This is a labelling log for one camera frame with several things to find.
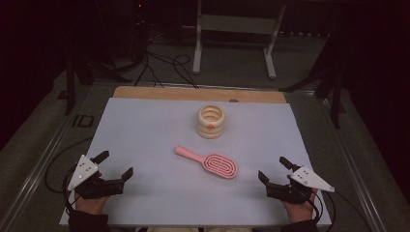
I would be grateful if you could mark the black stand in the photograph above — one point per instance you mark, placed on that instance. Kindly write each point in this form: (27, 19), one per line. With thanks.
(336, 96)
(69, 83)

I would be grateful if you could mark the person's left hand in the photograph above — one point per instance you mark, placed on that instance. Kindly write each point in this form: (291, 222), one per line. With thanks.
(92, 205)

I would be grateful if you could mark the cream ribbed cup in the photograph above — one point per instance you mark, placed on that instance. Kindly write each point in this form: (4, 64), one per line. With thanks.
(210, 127)

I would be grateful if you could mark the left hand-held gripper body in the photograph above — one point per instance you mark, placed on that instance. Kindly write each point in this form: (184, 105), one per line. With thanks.
(96, 188)

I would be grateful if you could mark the person's right hand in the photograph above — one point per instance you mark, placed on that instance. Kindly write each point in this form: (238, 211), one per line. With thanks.
(301, 212)

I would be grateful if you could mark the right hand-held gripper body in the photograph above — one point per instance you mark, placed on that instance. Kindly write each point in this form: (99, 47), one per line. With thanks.
(290, 193)

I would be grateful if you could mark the white metal stand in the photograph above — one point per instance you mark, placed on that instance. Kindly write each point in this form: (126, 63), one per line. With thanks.
(238, 24)

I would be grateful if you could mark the wooden table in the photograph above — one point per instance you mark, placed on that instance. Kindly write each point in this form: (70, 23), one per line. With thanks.
(193, 94)

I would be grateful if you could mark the metal table frame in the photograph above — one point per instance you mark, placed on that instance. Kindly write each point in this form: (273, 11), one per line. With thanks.
(356, 179)

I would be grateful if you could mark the pink hairbrush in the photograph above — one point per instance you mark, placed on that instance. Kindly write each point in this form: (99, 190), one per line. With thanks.
(220, 164)

